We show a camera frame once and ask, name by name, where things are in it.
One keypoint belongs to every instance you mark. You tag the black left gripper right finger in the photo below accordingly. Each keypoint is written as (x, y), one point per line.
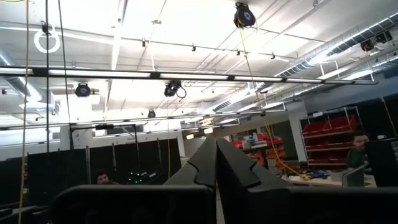
(248, 202)

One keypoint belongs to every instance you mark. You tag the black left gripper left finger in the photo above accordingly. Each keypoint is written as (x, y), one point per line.
(186, 202)

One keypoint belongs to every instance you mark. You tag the cluttered shelf with red bins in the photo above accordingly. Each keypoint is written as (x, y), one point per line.
(258, 141)

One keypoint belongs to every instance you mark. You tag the cluttered work table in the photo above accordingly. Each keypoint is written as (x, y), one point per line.
(323, 181)

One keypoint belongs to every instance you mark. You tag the person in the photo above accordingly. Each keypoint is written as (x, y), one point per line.
(102, 178)
(357, 155)

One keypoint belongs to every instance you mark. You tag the long ceiling light bar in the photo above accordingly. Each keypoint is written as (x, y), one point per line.
(192, 76)
(155, 119)

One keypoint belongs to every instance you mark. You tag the small black ceiling reel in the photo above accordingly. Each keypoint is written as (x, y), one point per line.
(151, 114)

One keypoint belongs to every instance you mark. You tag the red bin storage rack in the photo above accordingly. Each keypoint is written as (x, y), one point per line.
(326, 130)

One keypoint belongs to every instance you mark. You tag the grey chair back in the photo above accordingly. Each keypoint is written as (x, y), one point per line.
(353, 177)

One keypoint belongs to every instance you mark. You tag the black ceiling reel with loop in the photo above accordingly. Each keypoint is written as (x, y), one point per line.
(170, 89)

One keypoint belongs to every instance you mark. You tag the black curtain partition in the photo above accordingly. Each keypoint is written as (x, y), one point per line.
(62, 168)

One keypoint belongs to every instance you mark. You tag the black monitor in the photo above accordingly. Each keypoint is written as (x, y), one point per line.
(384, 161)

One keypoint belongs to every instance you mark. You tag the ceiling ventilation duct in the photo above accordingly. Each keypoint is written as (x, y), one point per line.
(357, 39)

